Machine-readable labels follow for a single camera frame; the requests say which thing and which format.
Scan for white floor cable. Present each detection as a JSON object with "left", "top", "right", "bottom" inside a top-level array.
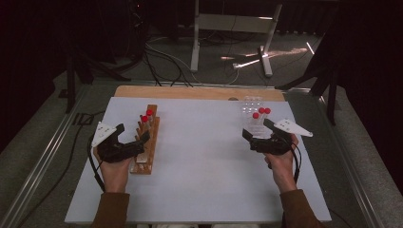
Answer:
[{"left": 145, "top": 42, "right": 240, "bottom": 86}]

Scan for black floor bracket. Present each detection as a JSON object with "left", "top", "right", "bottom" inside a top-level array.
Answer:
[{"left": 72, "top": 112, "right": 95, "bottom": 126}]

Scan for black tripod stand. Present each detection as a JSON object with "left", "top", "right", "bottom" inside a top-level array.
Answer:
[{"left": 58, "top": 47, "right": 132, "bottom": 115}]

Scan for black floor cable bundle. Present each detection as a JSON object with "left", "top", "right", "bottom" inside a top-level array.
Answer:
[{"left": 144, "top": 43, "right": 194, "bottom": 88}]

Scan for person's right hand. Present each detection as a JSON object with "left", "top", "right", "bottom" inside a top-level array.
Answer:
[{"left": 265, "top": 136, "right": 299, "bottom": 194}]

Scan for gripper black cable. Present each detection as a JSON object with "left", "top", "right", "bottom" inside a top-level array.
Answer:
[
  {"left": 284, "top": 141, "right": 302, "bottom": 184},
  {"left": 87, "top": 136, "right": 106, "bottom": 193}
]

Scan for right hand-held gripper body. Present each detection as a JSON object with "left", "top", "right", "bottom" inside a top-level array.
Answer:
[{"left": 250, "top": 118, "right": 314, "bottom": 156}]

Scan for person's left hand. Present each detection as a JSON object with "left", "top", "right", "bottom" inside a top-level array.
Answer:
[{"left": 100, "top": 157, "right": 132, "bottom": 194}]

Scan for black angled stand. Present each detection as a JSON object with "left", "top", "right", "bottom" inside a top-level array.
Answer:
[{"left": 275, "top": 29, "right": 340, "bottom": 126}]

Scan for aluminium frame rail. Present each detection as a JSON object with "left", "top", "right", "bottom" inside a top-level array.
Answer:
[
  {"left": 0, "top": 84, "right": 93, "bottom": 228},
  {"left": 316, "top": 94, "right": 385, "bottom": 228}
]

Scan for wooden test tube rack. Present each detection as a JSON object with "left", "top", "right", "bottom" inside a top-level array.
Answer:
[{"left": 129, "top": 104, "right": 161, "bottom": 176}]

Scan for white metal stand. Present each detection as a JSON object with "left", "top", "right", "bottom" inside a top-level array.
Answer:
[{"left": 189, "top": 0, "right": 283, "bottom": 79}]

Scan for clear plastic test tube rack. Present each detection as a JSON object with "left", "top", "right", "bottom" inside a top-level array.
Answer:
[{"left": 241, "top": 95, "right": 274, "bottom": 141}]

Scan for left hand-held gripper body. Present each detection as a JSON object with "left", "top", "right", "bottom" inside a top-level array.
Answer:
[{"left": 91, "top": 121, "right": 146, "bottom": 164}]

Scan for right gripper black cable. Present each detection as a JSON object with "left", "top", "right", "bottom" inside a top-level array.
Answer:
[{"left": 284, "top": 141, "right": 302, "bottom": 184}]

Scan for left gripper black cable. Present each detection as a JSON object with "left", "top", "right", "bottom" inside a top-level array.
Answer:
[{"left": 87, "top": 136, "right": 106, "bottom": 193}]

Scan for white table board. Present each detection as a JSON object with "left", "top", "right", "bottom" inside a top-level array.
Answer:
[{"left": 65, "top": 96, "right": 333, "bottom": 224}]

